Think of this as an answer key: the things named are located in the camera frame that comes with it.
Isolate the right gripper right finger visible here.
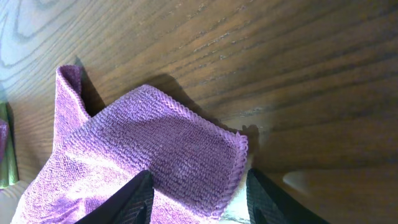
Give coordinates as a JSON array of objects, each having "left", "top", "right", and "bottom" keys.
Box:
[{"left": 246, "top": 169, "right": 328, "bottom": 224}]

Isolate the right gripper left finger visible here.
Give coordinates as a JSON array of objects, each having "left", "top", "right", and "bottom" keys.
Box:
[{"left": 76, "top": 170, "right": 154, "bottom": 224}]

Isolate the purple microfiber cloth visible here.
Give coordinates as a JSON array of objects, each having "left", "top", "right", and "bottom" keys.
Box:
[{"left": 12, "top": 65, "right": 248, "bottom": 223}]

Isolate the folded green cloth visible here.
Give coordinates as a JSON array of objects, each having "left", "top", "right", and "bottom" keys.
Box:
[{"left": 1, "top": 102, "right": 19, "bottom": 190}]

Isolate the folded purple cloth in stack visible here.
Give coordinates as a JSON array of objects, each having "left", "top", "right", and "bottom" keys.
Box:
[{"left": 0, "top": 119, "right": 9, "bottom": 161}]

